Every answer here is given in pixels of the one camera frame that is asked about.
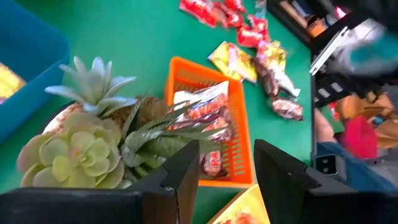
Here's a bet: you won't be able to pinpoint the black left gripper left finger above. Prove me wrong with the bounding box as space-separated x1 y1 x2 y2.
0 139 200 224

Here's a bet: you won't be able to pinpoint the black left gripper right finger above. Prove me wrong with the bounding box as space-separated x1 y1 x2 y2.
253 139 398 224

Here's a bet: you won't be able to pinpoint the brown peanut candy bar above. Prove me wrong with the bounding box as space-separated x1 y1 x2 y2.
251 57 280 97
271 96 305 121
200 151 229 180
169 105 236 144

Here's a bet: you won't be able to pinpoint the yellow sour candy pack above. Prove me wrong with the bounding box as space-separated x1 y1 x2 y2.
207 41 259 84
256 39 287 74
0 62 27 105

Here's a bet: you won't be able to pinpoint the orange slotted plastic basket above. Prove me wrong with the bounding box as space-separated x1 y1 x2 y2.
164 55 255 189

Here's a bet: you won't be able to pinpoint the clear teal candy wrapper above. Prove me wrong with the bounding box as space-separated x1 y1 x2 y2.
254 0 267 18

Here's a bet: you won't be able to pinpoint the black device with lenses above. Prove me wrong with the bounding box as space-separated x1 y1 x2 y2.
313 154 340 177

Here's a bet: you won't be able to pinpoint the potted mixed artificial succulents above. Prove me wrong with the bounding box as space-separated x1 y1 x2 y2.
16 55 226 190

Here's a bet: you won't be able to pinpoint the person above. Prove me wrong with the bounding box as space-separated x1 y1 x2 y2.
313 107 398 192

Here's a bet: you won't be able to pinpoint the red item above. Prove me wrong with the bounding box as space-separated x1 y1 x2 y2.
340 115 379 160

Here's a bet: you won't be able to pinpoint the blue plastic bin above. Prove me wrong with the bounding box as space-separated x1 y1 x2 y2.
0 0 71 146

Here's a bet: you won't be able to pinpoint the white and teal object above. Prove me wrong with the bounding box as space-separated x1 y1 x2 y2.
329 18 398 77

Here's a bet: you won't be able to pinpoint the black shelf unit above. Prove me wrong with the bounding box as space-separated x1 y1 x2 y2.
266 0 352 47

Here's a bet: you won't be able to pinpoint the aluminium bracket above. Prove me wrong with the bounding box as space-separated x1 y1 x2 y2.
309 26 351 76

